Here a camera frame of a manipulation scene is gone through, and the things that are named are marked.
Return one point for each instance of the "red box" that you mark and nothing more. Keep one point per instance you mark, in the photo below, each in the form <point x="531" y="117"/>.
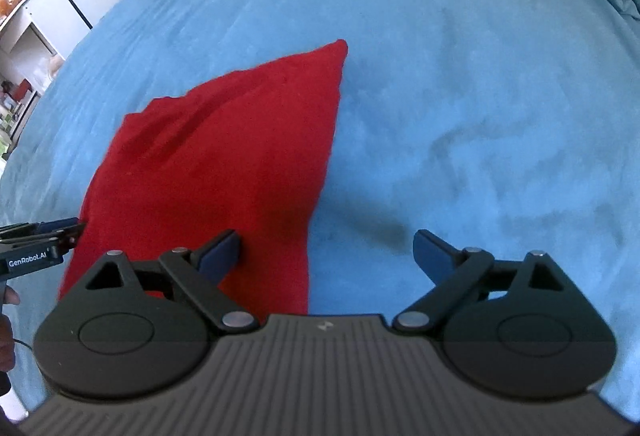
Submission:
<point x="21" y="90"/>

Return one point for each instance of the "orange ornament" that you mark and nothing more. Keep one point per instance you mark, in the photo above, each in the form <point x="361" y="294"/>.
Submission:
<point x="7" y="2"/>

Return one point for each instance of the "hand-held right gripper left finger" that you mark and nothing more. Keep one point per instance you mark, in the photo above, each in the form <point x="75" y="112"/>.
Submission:
<point x="220" y="256"/>

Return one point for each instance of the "red sweater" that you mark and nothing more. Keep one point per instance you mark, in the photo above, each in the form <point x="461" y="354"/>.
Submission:
<point x="215" y="176"/>

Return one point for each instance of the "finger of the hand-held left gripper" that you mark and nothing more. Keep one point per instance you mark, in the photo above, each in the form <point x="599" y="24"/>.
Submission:
<point x="57" y="224"/>
<point x="70" y="236"/>

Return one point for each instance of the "bed with blue sheet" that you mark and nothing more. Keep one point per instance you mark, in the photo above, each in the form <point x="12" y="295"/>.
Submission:
<point x="450" y="116"/>

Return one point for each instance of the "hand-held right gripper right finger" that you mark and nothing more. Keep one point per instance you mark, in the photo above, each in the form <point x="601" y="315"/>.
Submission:
<point x="434" y="253"/>

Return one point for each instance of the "white shelf unit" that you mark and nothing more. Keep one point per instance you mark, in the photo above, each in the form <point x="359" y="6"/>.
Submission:
<point x="25" y="61"/>

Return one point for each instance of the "person's left hand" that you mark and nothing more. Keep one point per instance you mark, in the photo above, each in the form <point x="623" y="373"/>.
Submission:
<point x="6" y="341"/>

